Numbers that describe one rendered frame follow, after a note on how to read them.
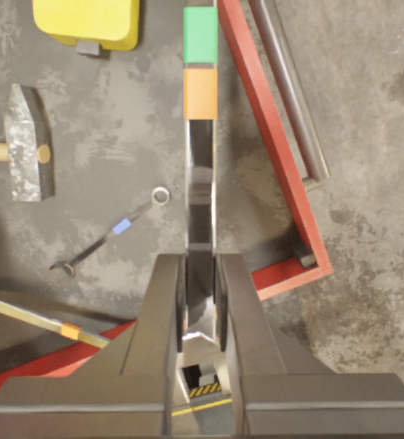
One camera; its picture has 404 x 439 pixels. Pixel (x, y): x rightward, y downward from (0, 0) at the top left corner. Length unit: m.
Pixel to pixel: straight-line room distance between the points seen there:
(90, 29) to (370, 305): 1.55
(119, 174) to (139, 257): 0.10
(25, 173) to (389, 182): 1.34
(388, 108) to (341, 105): 0.18
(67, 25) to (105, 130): 0.09
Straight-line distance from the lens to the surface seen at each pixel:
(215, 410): 1.37
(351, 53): 1.38
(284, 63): 0.41
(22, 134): 0.34
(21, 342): 0.47
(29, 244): 0.40
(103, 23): 0.31
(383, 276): 1.61
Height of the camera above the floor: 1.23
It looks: 74 degrees down
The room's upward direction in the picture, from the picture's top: 177 degrees clockwise
